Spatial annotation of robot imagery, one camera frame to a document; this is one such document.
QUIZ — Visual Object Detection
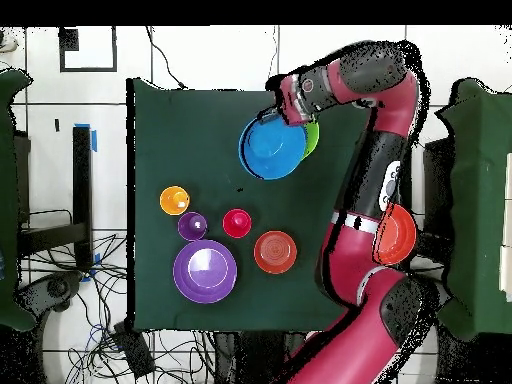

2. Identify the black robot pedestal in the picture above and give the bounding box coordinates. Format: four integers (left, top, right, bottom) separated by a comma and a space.
213, 331, 307, 384

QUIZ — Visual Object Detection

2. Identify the green clothed side table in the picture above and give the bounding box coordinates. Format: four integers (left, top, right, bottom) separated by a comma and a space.
435, 77, 512, 341
0, 67, 37, 333

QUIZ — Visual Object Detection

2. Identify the black equipment stand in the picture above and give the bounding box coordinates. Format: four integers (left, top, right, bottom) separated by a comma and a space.
400, 133, 455, 261
17, 125, 95, 273

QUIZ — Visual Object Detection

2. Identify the red cup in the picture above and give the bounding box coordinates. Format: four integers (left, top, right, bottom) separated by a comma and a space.
222, 208, 253, 240

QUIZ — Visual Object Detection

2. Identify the bundle of floor cables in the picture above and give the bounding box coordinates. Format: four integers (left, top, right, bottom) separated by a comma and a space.
19, 207, 215, 384

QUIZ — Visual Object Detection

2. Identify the purple bowl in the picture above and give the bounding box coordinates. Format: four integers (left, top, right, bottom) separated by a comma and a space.
172, 238, 238, 305

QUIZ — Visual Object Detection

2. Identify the orange cup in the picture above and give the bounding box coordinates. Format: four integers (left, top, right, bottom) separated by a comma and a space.
159, 185, 192, 217

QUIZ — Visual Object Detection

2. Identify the dark green table cloth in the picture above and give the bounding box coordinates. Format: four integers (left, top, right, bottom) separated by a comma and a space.
126, 77, 415, 333

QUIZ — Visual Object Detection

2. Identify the green bowl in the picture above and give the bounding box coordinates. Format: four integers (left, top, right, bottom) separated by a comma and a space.
300, 119, 320, 160

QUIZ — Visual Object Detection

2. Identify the person's foot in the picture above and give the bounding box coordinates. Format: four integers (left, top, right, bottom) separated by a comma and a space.
0, 30, 19, 54

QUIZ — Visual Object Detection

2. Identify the purple cup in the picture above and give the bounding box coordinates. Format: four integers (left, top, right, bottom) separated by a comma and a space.
177, 211, 209, 242

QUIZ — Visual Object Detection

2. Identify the small orange bowl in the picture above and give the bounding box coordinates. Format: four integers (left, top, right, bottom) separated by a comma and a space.
253, 230, 298, 275

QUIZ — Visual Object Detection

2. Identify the thin black cable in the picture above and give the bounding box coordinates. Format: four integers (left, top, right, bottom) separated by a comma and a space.
145, 26, 187, 90

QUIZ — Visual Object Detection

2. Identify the black power strip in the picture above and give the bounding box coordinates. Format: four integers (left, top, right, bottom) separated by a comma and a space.
111, 321, 155, 379

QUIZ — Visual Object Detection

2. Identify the large orange bowl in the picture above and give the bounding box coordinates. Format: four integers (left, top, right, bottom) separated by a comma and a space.
371, 203, 418, 266

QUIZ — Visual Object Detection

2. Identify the large light blue bowl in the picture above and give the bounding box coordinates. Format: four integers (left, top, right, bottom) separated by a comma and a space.
238, 115, 309, 181

